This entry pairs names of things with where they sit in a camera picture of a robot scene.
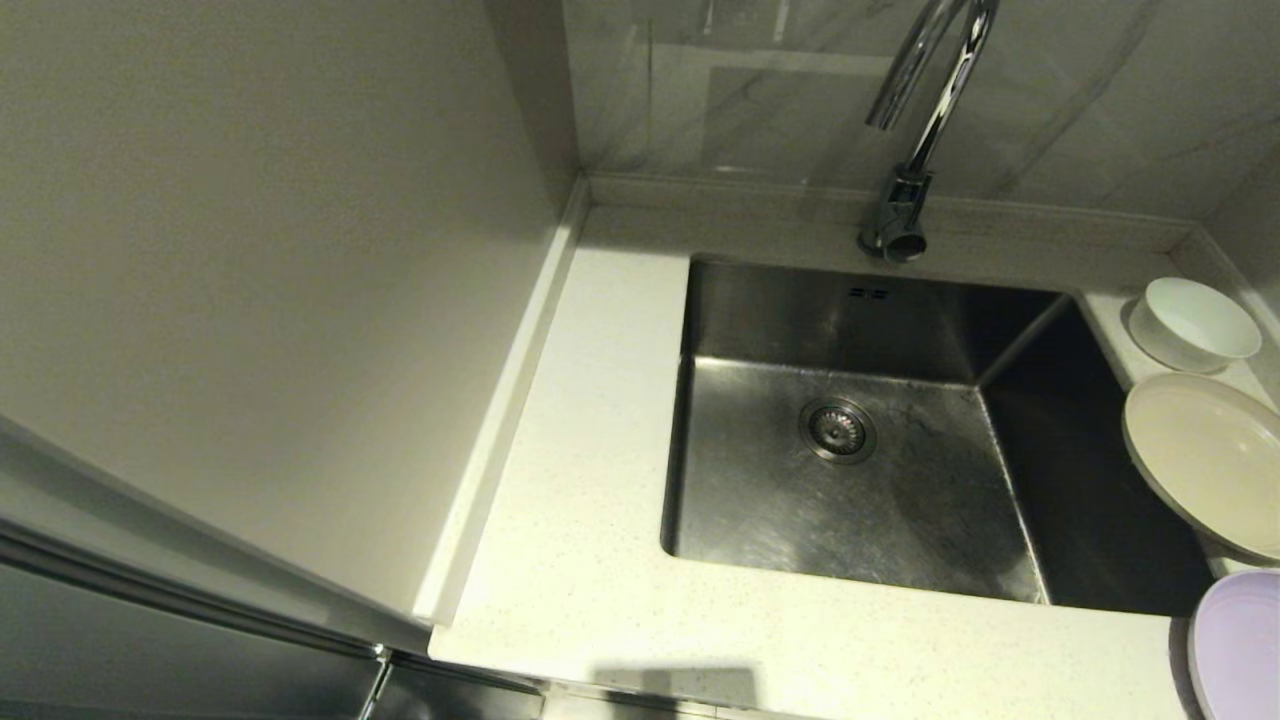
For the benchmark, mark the chrome kitchen faucet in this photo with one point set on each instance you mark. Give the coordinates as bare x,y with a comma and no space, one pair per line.
893,215

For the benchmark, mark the stainless steel sink basin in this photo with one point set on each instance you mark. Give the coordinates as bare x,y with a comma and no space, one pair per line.
760,500

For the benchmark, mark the tall beige side panel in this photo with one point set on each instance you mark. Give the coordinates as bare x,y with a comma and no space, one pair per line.
250,250

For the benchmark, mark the round metal drain strainer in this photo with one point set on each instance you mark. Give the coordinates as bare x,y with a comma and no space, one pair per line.
838,430

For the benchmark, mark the grey glossy refrigerator door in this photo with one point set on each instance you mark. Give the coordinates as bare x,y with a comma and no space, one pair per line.
150,670
100,515

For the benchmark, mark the beige round plate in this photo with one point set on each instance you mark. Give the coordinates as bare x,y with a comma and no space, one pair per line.
1210,460

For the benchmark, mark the grey under-counter cabinet front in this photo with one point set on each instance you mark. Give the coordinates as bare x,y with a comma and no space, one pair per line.
460,700

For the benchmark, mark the purple round plate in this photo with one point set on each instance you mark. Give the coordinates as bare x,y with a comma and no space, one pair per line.
1245,650

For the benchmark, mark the white round bowl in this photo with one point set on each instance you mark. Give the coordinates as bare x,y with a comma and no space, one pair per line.
1195,322

